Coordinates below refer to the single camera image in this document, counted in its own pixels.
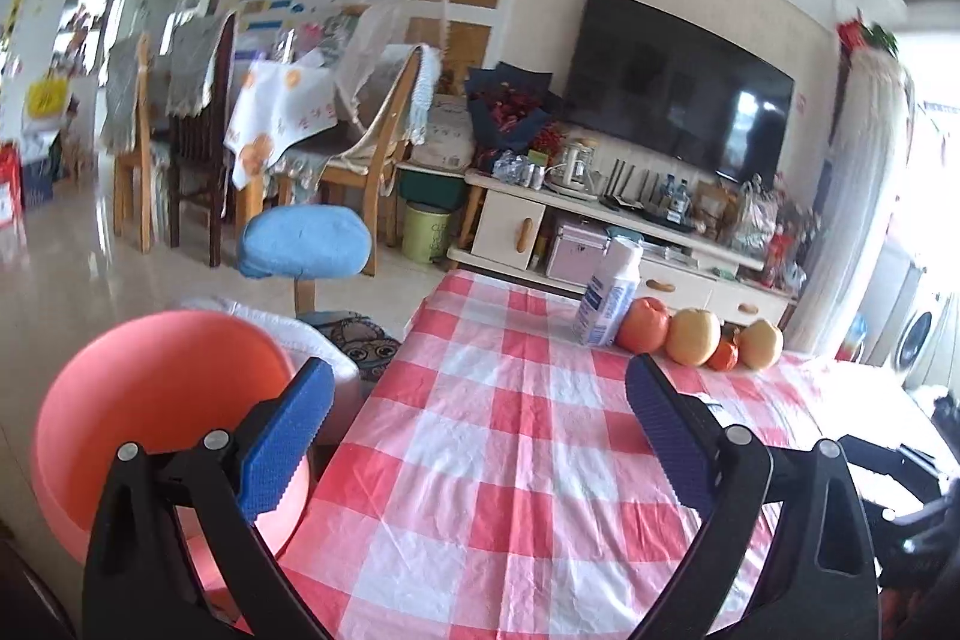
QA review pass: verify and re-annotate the cream television cabinet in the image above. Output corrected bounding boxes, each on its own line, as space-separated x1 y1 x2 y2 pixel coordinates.
448 167 800 330

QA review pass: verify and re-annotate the white plastic bottle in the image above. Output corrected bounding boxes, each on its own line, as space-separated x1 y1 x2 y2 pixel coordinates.
572 235 644 347

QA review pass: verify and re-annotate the dark wooden chair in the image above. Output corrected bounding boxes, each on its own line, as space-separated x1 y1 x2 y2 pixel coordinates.
169 10 237 266

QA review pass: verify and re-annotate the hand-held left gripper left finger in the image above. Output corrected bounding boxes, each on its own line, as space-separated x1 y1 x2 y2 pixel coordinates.
82 356 336 640

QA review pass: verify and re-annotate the red apple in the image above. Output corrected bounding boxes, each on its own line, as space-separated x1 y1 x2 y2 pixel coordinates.
616 297 671 354

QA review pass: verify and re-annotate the red checkered tablecloth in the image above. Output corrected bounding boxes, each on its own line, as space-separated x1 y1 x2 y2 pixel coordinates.
225 269 960 640

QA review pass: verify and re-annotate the white mesh food cover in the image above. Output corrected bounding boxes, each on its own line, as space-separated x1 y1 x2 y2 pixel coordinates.
334 0 451 131

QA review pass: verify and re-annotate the white sack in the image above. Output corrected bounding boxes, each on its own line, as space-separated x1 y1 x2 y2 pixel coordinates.
424 96 477 169

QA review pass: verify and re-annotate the white covered column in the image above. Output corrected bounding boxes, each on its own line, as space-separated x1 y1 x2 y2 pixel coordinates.
784 47 912 356

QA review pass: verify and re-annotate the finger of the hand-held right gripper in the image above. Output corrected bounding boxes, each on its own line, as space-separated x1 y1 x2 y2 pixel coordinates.
862 497 938 536
837 434 942 477

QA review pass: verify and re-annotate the owl pattern rug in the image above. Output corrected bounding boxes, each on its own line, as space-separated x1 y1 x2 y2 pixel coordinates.
307 310 402 378

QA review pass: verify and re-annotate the pink storage case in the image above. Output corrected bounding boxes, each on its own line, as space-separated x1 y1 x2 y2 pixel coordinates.
546 220 610 281

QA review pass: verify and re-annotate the clear gift bag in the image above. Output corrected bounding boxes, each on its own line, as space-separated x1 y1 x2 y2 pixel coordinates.
731 179 781 251

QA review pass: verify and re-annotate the dark wrapped flower bouquet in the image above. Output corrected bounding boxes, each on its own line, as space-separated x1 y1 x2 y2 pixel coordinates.
465 61 560 161

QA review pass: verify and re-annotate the green waste bin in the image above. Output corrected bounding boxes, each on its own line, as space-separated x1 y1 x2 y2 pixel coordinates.
401 201 455 265

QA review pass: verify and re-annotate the light wooden chair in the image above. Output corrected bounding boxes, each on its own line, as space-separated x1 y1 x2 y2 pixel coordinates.
112 32 155 255

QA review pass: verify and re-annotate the white washing machine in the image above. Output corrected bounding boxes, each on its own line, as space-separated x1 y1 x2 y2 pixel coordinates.
885 291 960 386

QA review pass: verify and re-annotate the red and green decoration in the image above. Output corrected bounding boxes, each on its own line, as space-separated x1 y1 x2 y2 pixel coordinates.
836 19 897 60

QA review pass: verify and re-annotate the blue cushioned stool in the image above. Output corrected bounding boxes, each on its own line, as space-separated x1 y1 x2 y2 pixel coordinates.
238 205 374 319

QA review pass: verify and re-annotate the wooden chair with lace cover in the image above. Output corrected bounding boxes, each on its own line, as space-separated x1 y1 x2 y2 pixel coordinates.
319 44 440 277

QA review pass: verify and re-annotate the pink plastic bin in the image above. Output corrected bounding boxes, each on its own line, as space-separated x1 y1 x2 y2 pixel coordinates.
31 310 312 618

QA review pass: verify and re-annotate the glass kettle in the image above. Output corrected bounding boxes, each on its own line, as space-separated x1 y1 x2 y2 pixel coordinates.
555 139 601 195

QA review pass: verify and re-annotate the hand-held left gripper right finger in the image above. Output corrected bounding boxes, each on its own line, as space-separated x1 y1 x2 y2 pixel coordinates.
625 353 880 640

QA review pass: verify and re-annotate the black television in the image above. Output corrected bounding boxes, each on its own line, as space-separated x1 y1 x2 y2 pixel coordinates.
562 0 796 184

